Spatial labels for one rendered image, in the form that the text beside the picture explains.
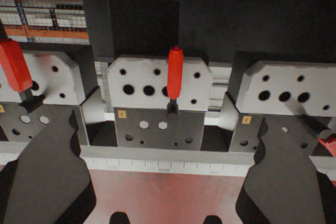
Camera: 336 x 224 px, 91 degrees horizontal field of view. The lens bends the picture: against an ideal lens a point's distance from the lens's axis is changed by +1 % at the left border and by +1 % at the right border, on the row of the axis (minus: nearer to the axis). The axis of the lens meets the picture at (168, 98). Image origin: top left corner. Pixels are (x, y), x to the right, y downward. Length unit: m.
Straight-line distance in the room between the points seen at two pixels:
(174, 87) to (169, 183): 0.24
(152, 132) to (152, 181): 0.13
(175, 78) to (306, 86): 0.19
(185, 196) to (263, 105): 0.25
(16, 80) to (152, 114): 0.18
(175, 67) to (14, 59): 0.19
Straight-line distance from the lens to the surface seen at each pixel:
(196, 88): 0.25
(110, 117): 0.62
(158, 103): 0.26
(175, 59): 0.19
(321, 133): 0.31
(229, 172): 0.38
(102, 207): 0.50
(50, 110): 0.33
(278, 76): 0.28
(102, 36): 0.84
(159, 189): 0.41
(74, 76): 0.28
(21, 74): 0.28
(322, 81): 0.32
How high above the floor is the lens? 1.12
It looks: 27 degrees up
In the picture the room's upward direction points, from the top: 178 degrees counter-clockwise
